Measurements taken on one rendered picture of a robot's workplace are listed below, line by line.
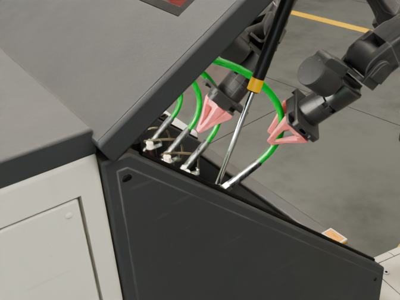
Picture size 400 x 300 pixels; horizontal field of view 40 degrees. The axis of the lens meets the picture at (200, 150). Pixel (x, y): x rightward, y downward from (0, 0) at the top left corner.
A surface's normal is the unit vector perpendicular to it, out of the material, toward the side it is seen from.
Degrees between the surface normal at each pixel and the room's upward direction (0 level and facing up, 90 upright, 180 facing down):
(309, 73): 51
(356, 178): 0
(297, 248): 90
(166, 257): 90
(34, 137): 0
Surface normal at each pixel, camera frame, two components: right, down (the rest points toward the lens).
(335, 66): 0.34, 0.59
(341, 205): -0.06, -0.85
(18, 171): 0.57, 0.39
